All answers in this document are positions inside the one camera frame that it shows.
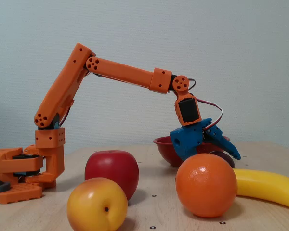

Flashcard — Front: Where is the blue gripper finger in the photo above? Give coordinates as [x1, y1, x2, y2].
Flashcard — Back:
[204, 125, 241, 160]
[177, 147, 199, 161]

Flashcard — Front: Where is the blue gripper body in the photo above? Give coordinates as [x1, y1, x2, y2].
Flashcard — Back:
[170, 117, 213, 150]

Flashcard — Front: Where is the purple plum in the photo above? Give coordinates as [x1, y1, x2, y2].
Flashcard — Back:
[210, 150, 236, 169]

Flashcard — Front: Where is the red speckled bowl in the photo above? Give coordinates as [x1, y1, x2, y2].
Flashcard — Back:
[153, 136, 231, 168]

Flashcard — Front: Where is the orange fruit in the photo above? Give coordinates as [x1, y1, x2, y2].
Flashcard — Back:
[175, 153, 238, 218]

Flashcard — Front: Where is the yellow banana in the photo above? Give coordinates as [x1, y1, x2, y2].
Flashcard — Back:
[232, 168, 289, 211]

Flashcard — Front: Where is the red apple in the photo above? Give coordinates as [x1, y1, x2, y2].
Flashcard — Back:
[84, 150, 140, 202]

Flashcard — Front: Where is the yellow orange peach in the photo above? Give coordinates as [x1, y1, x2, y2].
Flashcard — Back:
[66, 177, 129, 231]

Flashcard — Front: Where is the black table clamp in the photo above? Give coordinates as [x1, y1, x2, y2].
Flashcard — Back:
[0, 175, 11, 194]

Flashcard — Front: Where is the red white servo cable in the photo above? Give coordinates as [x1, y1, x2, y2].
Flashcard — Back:
[189, 79, 224, 132]

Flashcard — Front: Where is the orange grid base plate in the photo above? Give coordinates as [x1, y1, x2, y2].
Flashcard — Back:
[0, 181, 44, 205]

